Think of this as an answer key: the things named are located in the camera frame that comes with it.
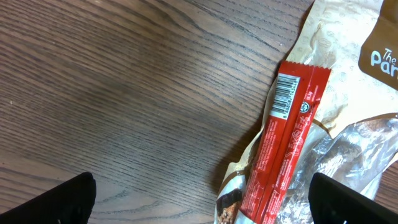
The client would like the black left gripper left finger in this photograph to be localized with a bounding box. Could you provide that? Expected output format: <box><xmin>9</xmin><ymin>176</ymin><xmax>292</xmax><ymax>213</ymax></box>
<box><xmin>1</xmin><ymin>172</ymin><xmax>96</xmax><ymax>224</ymax></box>

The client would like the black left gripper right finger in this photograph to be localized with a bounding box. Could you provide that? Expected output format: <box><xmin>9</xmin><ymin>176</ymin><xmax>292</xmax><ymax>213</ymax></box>
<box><xmin>308</xmin><ymin>172</ymin><xmax>397</xmax><ymax>224</ymax></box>

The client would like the red snack stick wrapper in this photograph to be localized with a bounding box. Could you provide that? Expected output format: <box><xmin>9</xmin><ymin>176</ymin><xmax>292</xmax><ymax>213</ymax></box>
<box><xmin>235</xmin><ymin>62</ymin><xmax>331</xmax><ymax>223</ymax></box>

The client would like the beige nut snack bag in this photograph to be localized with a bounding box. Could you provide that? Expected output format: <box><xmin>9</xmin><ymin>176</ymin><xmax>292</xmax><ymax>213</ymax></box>
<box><xmin>214</xmin><ymin>0</ymin><xmax>397</xmax><ymax>223</ymax></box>

